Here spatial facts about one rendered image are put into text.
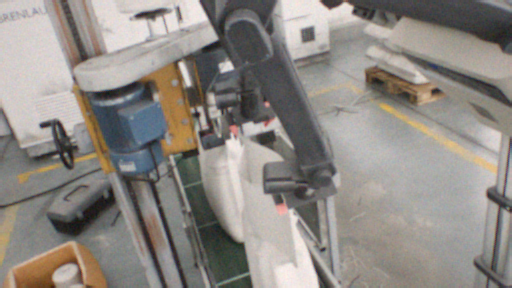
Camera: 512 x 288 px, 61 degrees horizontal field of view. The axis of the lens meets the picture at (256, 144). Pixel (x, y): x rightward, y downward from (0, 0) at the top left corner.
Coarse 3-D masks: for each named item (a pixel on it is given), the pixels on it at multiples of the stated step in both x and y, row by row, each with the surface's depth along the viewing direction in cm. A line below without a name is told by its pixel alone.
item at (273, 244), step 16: (256, 144) 142; (240, 160) 138; (256, 160) 146; (272, 160) 138; (240, 176) 126; (256, 176) 151; (256, 192) 120; (256, 208) 124; (272, 208) 117; (256, 224) 129; (272, 224) 121; (288, 224) 112; (256, 240) 136; (272, 240) 125; (288, 240) 117; (256, 256) 136; (272, 256) 126; (288, 256) 121; (304, 256) 126; (256, 272) 140; (272, 272) 125; (288, 272) 125; (304, 272) 125
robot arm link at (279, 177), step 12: (264, 168) 84; (276, 168) 83; (288, 168) 83; (300, 168) 83; (264, 180) 85; (276, 180) 83; (288, 180) 83; (300, 180) 82; (312, 180) 79; (324, 180) 78; (264, 192) 86; (276, 192) 85; (288, 192) 85
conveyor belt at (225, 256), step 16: (176, 160) 284; (192, 160) 281; (192, 176) 263; (192, 192) 247; (192, 208) 233; (208, 208) 231; (208, 224) 218; (208, 240) 207; (224, 240) 206; (208, 256) 197; (224, 256) 196; (240, 256) 194; (224, 272) 187; (240, 272) 185
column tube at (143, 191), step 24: (48, 0) 124; (72, 0) 126; (72, 24) 128; (96, 24) 131; (72, 48) 131; (96, 48) 133; (72, 72) 134; (120, 192) 155; (144, 192) 158; (144, 216) 162; (144, 240) 166; (144, 264) 170; (168, 264) 174
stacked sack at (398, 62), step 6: (396, 54) 398; (402, 54) 396; (390, 60) 400; (396, 60) 393; (402, 60) 386; (390, 66) 401; (396, 66) 390; (402, 66) 384; (408, 66) 377; (402, 72) 387; (408, 72) 378; (414, 72) 370
